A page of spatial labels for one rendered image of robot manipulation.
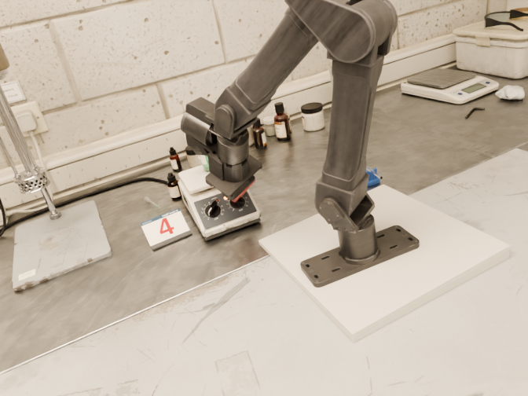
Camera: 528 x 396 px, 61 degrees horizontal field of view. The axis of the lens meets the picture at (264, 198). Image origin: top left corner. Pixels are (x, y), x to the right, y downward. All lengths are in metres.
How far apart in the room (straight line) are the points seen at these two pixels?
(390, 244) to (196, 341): 0.36
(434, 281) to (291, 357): 0.25
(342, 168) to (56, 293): 0.60
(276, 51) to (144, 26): 0.75
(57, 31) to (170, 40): 0.29
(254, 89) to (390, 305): 0.38
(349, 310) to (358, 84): 0.33
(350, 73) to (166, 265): 0.52
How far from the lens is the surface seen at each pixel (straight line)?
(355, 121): 0.64
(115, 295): 0.88
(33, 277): 1.03
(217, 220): 0.93
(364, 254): 0.75
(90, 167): 1.36
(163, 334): 0.76
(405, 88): 1.63
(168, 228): 0.99
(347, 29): 0.58
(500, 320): 0.72
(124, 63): 1.36
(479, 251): 0.80
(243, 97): 0.71
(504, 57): 1.74
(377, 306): 0.70
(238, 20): 1.45
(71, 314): 0.89
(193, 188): 0.97
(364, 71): 0.60
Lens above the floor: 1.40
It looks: 28 degrees down
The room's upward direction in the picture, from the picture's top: 11 degrees counter-clockwise
